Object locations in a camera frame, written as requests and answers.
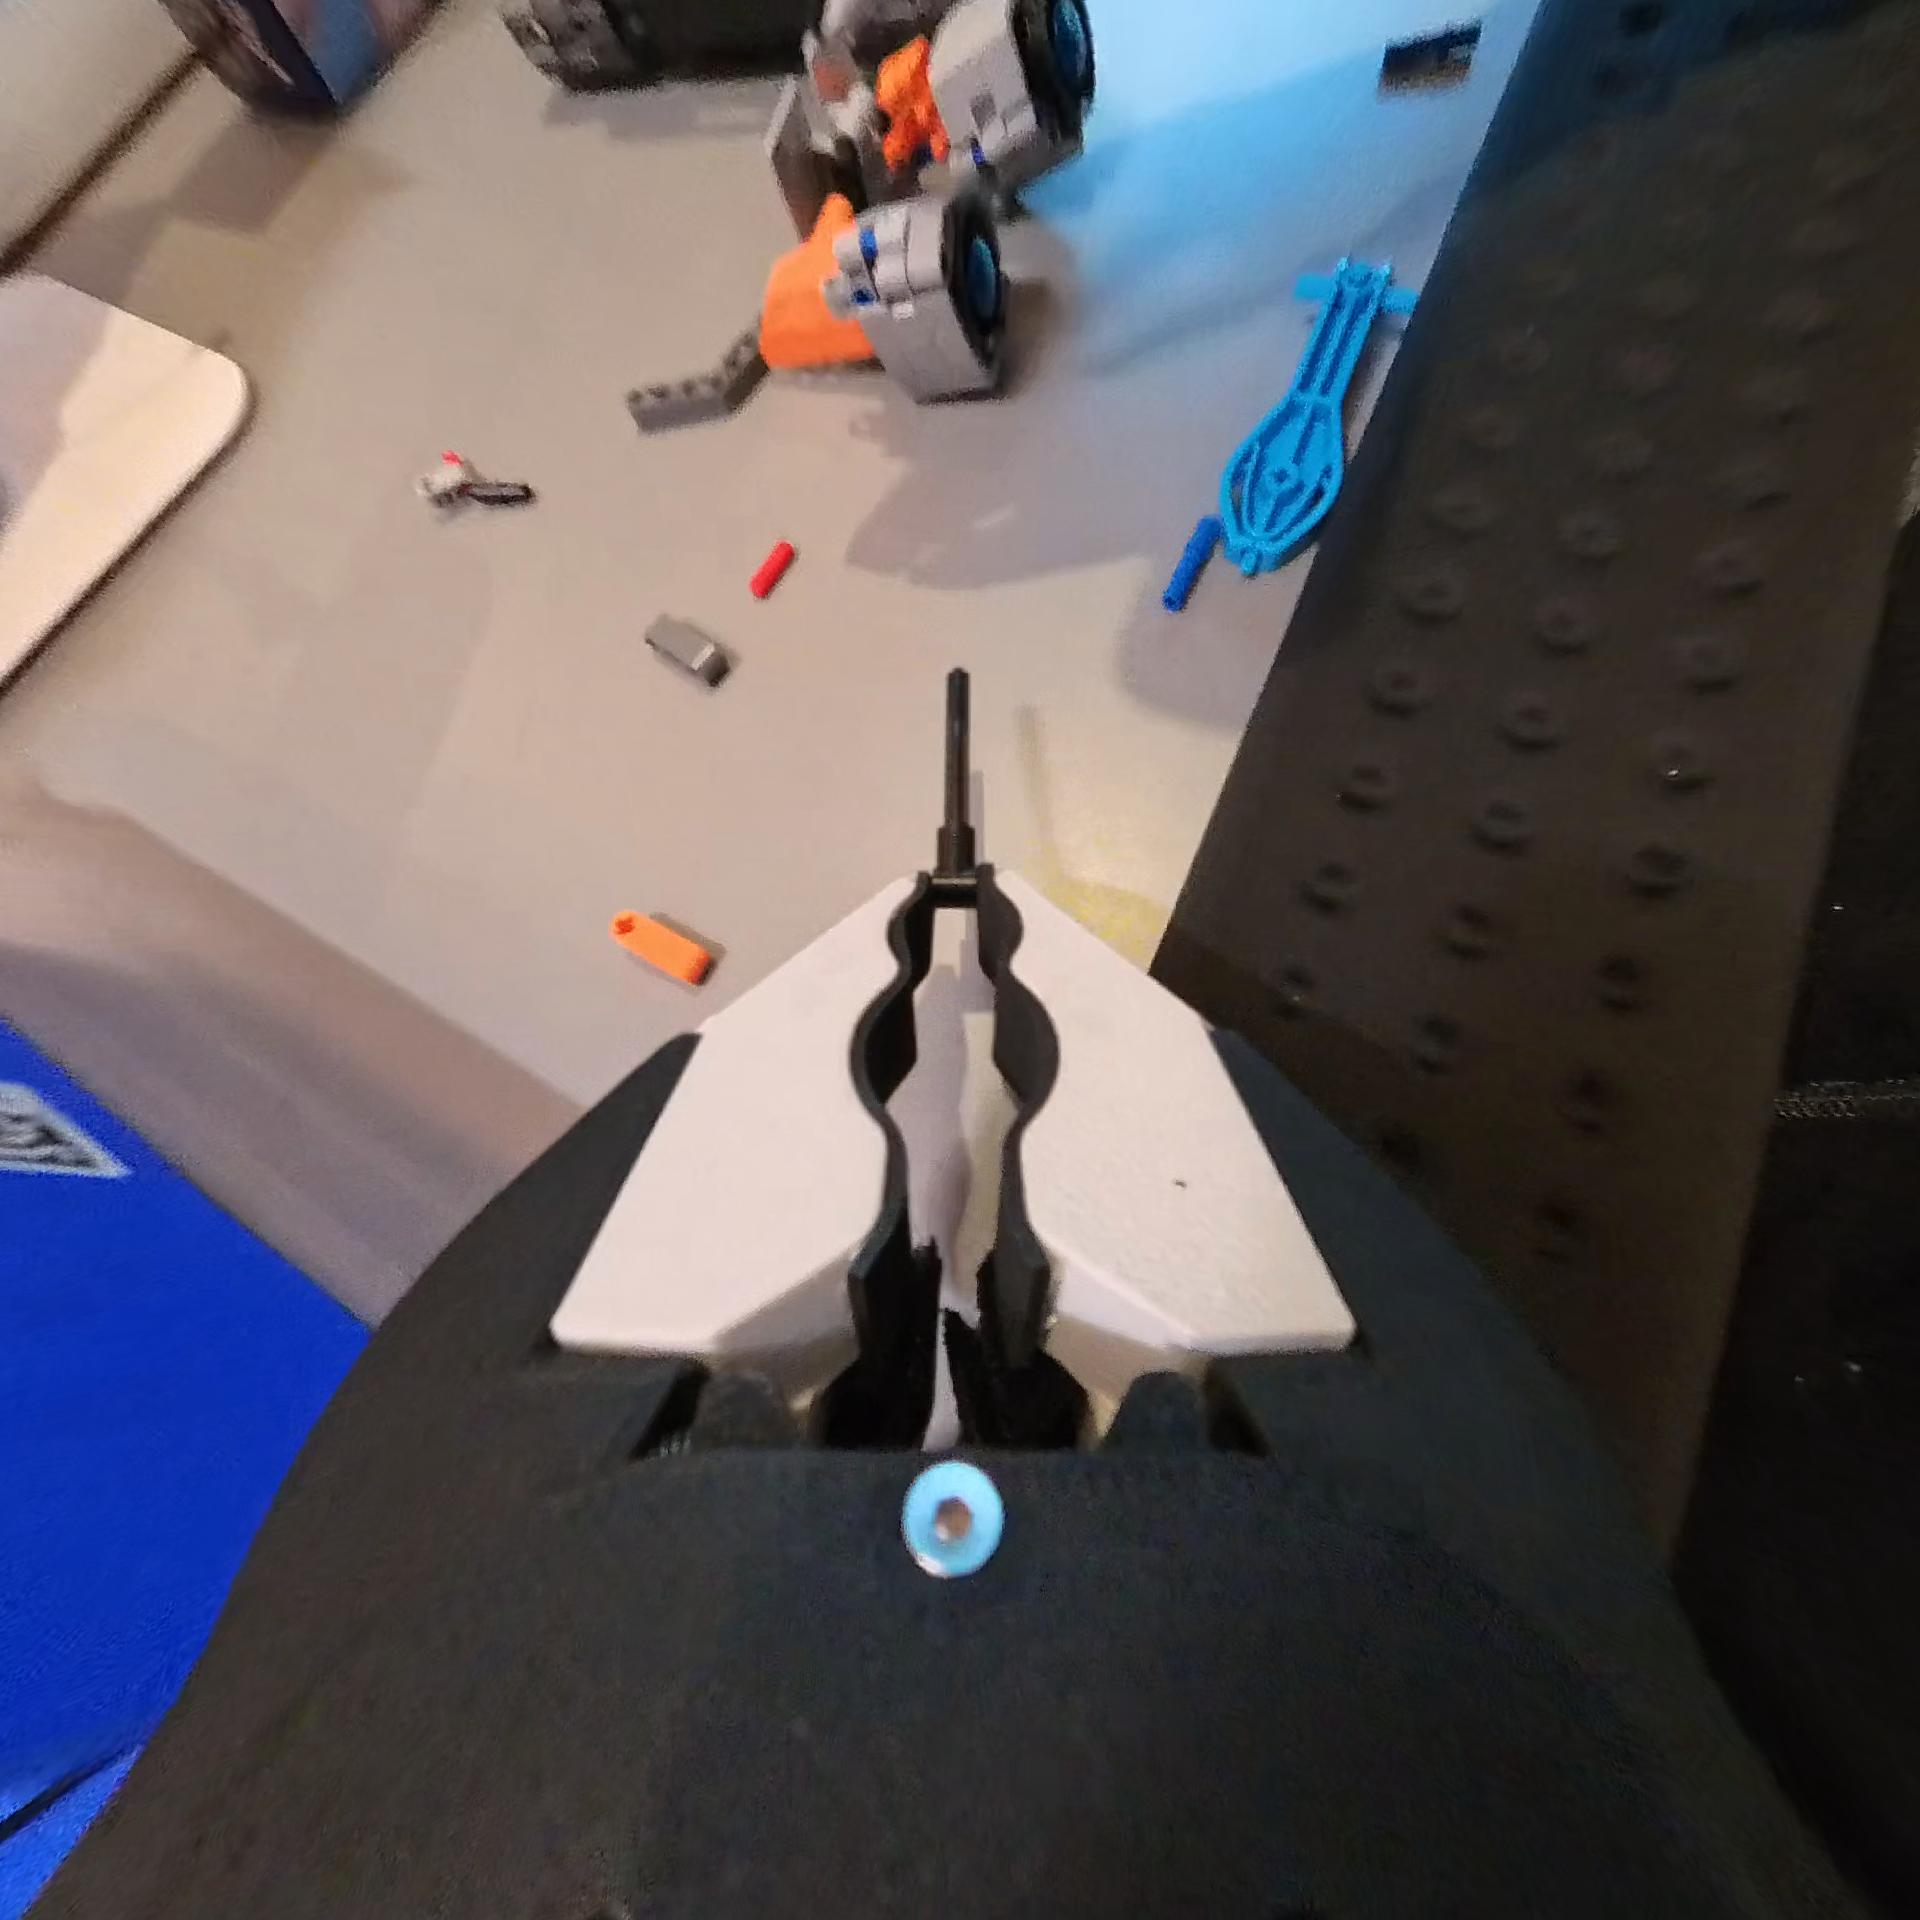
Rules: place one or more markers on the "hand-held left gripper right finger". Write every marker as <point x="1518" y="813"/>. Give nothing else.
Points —
<point x="1185" y="1200"/>

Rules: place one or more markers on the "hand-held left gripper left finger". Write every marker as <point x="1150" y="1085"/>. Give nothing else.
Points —
<point x="720" y="1200"/>

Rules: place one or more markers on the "small black toy connector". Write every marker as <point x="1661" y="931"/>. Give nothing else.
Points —
<point x="955" y="848"/>

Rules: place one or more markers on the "black toy axle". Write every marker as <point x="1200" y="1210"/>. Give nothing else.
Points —
<point x="955" y="749"/>

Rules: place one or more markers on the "blue storage bin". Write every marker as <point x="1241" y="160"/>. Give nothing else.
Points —
<point x="150" y="1425"/>

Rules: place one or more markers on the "grey wheel module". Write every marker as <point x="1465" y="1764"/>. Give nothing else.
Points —
<point x="931" y="300"/>

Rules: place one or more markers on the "translucent blue round toy stud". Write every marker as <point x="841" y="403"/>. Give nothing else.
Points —
<point x="983" y="277"/>
<point x="1069" y="44"/>

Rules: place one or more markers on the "small orange toy piece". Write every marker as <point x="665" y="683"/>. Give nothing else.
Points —
<point x="669" y="949"/>

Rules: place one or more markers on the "short grey toy beam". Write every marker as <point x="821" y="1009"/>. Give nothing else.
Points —
<point x="686" y="648"/>

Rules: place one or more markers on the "small red toy pin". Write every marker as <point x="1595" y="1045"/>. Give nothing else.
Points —
<point x="770" y="569"/>

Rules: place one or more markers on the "black perforated mat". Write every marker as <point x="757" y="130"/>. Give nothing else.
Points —
<point x="1575" y="600"/>

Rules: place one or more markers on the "small black white red connector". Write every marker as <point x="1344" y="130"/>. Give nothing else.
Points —
<point x="495" y="490"/>

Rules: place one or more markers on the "grey orange tracked toy robot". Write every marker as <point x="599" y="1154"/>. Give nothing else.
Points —
<point x="599" y="37"/>

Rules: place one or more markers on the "dark blue toy kit box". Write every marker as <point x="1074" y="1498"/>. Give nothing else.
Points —
<point x="301" y="44"/>

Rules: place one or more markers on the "light blue toy frame piece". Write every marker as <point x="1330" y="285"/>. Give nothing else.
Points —
<point x="1282" y="481"/>

